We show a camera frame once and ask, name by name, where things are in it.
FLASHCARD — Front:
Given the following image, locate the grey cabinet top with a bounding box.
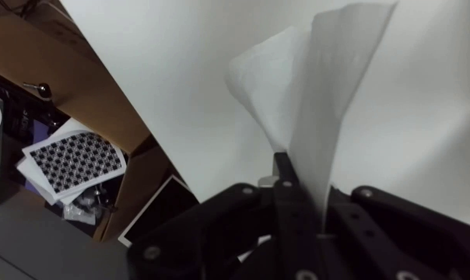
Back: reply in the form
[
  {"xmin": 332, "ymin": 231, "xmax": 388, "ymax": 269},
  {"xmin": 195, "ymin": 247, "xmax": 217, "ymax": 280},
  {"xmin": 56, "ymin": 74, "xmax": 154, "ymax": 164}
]
[{"xmin": 0, "ymin": 202, "xmax": 134, "ymax": 280}]

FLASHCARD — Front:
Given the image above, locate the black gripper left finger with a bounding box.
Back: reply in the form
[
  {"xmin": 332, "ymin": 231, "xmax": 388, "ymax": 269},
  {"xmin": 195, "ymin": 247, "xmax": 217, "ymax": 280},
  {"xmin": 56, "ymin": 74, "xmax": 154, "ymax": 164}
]
[{"xmin": 128, "ymin": 150, "xmax": 325, "ymax": 280}]

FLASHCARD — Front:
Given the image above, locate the dotted calibration sheet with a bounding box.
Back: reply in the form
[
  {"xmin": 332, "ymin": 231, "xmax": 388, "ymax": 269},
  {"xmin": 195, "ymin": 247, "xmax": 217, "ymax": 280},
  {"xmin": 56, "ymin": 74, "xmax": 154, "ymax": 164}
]
[{"xmin": 16, "ymin": 116, "xmax": 129, "ymax": 206}]

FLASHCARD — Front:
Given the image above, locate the black board with white rim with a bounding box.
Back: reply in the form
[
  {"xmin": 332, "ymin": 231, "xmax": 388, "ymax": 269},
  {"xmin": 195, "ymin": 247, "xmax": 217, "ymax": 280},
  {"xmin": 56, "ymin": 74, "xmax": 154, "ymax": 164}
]
[{"xmin": 117, "ymin": 174, "xmax": 201, "ymax": 248}]

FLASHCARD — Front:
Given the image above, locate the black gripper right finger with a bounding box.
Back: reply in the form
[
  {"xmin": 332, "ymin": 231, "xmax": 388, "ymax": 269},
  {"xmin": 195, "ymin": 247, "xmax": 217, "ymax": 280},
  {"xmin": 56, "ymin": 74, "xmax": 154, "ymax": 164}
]
[{"xmin": 324, "ymin": 183, "xmax": 470, "ymax": 280}]

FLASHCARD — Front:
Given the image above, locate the white tissue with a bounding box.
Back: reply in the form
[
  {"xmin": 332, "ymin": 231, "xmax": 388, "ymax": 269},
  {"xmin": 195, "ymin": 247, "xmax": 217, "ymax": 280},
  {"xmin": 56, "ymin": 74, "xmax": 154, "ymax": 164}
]
[{"xmin": 224, "ymin": 1, "xmax": 400, "ymax": 233}]

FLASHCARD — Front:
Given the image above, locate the brown cardboard box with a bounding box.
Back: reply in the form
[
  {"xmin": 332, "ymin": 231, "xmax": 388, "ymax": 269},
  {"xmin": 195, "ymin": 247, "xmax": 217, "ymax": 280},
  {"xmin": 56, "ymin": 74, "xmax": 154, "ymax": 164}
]
[{"xmin": 0, "ymin": 10, "xmax": 153, "ymax": 155}]

